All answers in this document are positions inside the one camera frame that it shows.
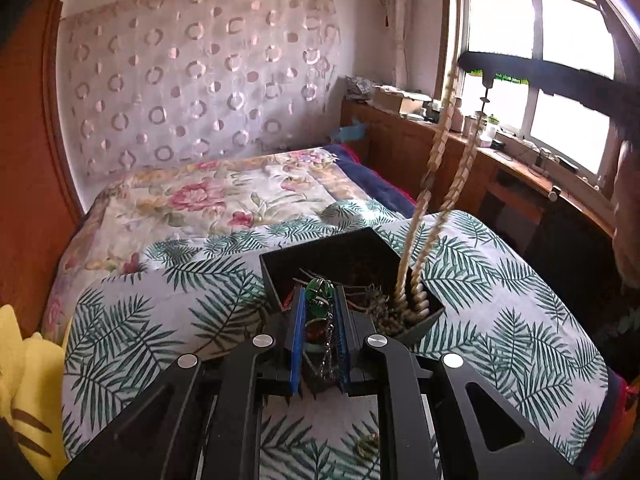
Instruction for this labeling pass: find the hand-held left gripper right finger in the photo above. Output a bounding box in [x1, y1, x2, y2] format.
[334, 285, 577, 480]

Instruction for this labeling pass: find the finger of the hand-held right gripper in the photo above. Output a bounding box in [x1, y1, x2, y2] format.
[457, 50, 622, 112]

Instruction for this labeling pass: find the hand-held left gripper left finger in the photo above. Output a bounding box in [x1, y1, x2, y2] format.
[60, 284, 307, 480]

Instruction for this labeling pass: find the green stone chain necklace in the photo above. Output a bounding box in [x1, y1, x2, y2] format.
[295, 274, 342, 392]

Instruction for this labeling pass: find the silver chain ornament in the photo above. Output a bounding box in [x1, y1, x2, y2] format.
[350, 284, 397, 334]

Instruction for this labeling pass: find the cream bead necklace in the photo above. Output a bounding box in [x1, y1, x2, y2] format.
[394, 52, 489, 332]

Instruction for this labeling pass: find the black square box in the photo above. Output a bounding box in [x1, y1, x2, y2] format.
[259, 227, 445, 395]

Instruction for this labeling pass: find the person's right forearm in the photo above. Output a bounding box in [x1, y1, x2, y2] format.
[611, 137, 640, 282]

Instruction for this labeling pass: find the small bronze jewelry piece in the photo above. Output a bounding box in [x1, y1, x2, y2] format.
[355, 435, 382, 459]

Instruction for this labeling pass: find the window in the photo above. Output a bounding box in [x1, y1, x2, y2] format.
[442, 0, 640, 182]

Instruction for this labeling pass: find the pale side curtain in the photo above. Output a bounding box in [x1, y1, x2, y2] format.
[372, 0, 417, 94]

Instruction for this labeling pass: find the cardboard box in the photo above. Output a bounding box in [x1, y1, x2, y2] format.
[372, 87, 432, 117]

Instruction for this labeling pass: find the long wooden cabinet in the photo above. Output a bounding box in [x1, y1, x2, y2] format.
[340, 99, 619, 262]

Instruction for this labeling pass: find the patterned cloth bag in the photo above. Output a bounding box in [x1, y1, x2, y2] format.
[345, 75, 387, 102]

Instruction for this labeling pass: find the leaf print cloth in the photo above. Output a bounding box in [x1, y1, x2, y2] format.
[62, 200, 612, 480]

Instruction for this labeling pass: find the navy blanket with red edge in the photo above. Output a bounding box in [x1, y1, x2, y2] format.
[322, 143, 419, 219]

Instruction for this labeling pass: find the blue paper piece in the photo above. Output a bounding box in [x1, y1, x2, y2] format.
[330, 120, 369, 143]

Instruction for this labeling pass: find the floral blanket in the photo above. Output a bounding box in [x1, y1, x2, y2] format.
[42, 147, 372, 342]

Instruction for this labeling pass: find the yellow plush toy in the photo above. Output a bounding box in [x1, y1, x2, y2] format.
[0, 303, 72, 477]

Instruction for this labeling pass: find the brown wooden wardrobe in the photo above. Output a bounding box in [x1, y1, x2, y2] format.
[0, 0, 85, 343]

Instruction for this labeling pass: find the circle pattern wall curtain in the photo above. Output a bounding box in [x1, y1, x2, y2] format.
[55, 0, 347, 182]

